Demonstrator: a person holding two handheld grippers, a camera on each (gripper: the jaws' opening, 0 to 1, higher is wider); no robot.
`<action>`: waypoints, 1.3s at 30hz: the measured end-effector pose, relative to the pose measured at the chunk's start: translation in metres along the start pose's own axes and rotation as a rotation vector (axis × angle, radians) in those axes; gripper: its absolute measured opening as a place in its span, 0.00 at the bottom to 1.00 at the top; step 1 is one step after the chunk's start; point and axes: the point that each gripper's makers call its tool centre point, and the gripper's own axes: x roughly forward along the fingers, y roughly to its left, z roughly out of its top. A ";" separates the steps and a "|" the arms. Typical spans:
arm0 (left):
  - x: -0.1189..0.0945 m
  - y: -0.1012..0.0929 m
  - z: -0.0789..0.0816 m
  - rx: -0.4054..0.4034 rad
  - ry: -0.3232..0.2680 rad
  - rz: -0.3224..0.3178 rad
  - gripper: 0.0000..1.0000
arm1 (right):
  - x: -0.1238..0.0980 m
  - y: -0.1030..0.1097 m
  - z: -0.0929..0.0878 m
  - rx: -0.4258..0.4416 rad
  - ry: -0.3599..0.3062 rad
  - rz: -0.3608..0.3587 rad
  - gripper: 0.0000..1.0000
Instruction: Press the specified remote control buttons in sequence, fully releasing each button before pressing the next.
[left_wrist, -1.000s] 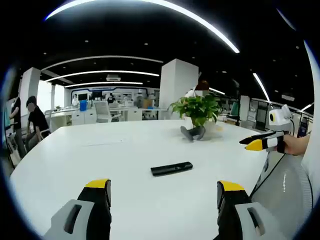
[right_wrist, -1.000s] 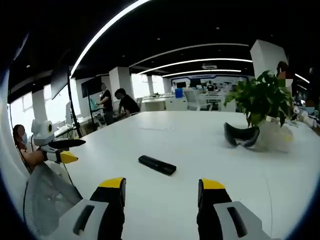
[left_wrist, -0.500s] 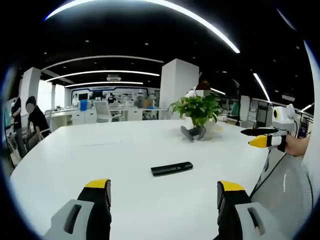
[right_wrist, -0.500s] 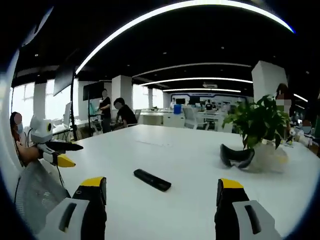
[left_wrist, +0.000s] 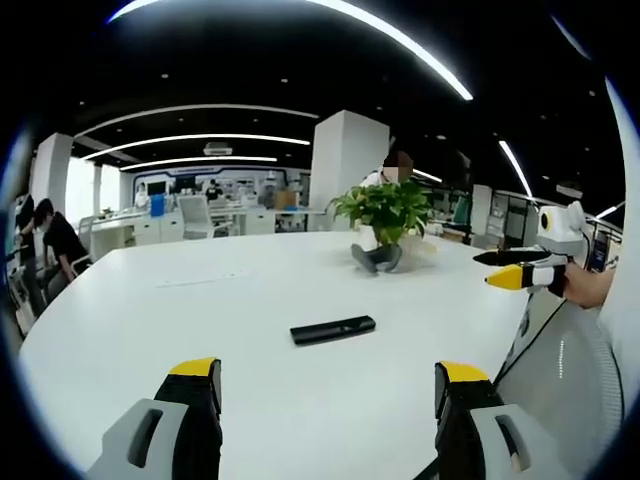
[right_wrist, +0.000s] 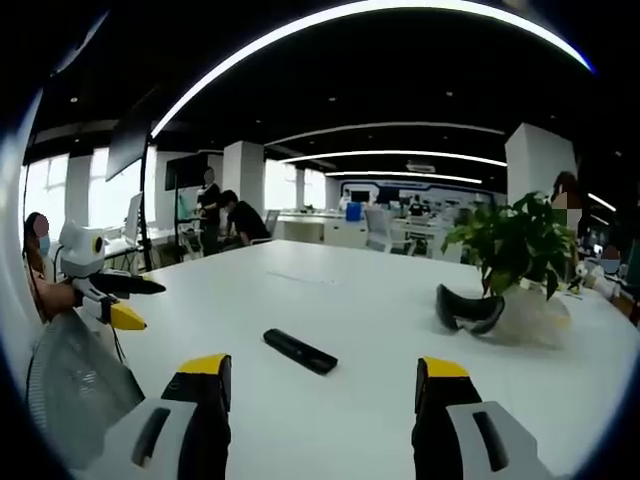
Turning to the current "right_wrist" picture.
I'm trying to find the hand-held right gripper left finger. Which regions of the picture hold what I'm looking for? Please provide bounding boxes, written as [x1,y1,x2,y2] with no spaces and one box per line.
[73,353,234,480]

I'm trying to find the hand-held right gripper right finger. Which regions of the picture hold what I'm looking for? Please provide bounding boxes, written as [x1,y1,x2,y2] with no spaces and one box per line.
[410,356,557,480]

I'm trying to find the black remote control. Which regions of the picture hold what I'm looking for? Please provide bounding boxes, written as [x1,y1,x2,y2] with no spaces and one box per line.
[262,327,340,374]

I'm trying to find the person's upper body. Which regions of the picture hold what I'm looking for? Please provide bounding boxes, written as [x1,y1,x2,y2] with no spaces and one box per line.
[22,211,57,321]

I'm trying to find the white desktop monitor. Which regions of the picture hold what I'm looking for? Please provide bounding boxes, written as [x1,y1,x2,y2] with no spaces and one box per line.
[122,191,145,247]

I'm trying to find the black screen on pole stand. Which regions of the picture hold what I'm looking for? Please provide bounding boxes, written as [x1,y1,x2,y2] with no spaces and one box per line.
[103,119,154,274]

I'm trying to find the black headset goggles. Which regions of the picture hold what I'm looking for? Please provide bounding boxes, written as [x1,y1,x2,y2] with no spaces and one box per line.
[435,283,507,336]

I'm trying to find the white wrapped plant pot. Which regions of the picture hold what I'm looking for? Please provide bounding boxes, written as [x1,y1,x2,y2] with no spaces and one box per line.
[492,279,572,349]

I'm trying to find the green potted plant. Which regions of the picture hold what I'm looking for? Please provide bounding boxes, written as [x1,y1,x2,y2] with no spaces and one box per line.
[439,191,582,302]

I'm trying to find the small toy figure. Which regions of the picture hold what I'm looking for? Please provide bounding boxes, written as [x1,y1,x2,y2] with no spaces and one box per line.
[568,261,587,295]

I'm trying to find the white office chair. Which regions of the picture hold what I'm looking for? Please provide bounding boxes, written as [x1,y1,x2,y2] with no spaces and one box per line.
[363,207,407,254]

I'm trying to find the curved ceiling light strip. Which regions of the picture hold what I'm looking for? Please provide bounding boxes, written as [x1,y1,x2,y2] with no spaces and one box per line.
[148,0,597,140]

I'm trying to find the black wall screen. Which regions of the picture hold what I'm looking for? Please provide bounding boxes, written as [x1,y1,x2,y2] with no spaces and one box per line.
[165,153,210,192]

